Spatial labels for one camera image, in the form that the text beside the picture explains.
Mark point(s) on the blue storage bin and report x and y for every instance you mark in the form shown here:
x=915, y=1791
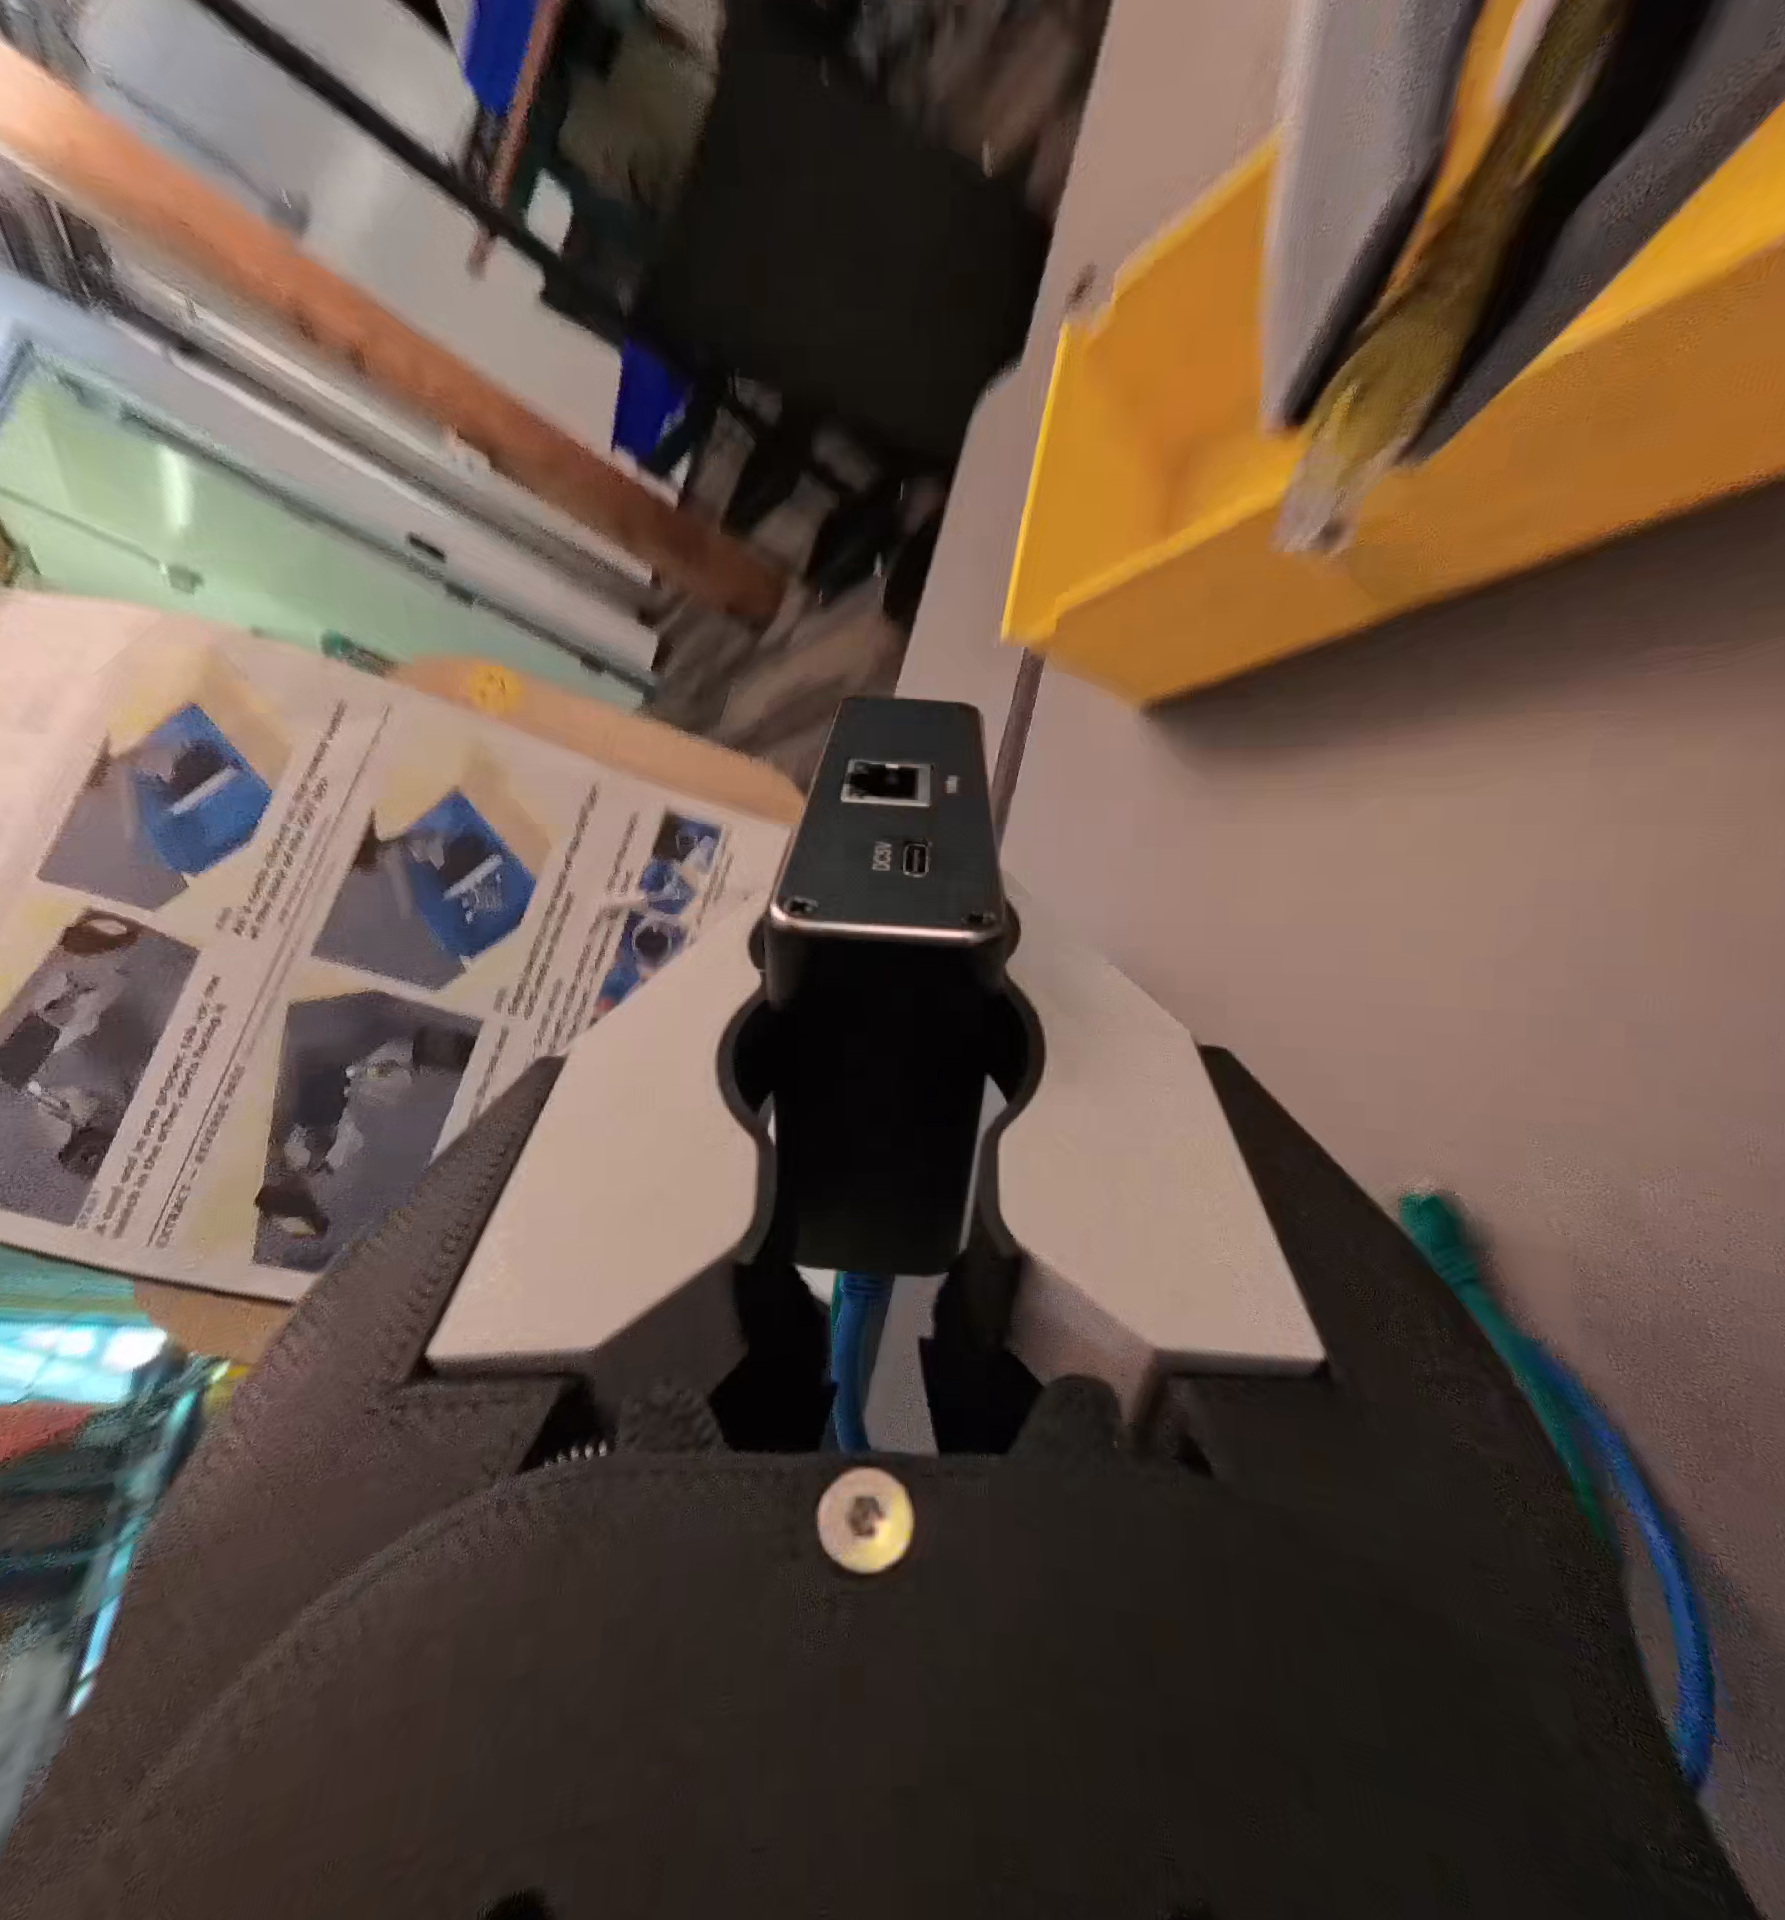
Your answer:
x=510, y=51
x=651, y=397

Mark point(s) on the instruction poster board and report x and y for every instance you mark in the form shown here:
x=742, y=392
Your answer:
x=306, y=839

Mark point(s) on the wooden support post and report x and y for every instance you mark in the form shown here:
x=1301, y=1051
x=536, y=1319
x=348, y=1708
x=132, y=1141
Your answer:
x=306, y=318

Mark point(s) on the black flat panel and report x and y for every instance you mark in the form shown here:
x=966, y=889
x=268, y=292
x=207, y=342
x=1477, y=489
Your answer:
x=830, y=255

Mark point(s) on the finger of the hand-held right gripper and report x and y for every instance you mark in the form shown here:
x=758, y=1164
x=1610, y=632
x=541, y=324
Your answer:
x=1357, y=179
x=1596, y=225

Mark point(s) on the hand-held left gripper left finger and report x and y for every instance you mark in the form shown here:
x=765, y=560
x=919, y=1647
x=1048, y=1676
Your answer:
x=606, y=1200

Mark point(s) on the yellow plastic bin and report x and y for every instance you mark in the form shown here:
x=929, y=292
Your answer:
x=1208, y=495

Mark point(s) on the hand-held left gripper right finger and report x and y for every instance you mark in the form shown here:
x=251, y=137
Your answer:
x=1148, y=1200

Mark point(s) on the black ethernet splitter box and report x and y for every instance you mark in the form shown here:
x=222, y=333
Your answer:
x=877, y=1079

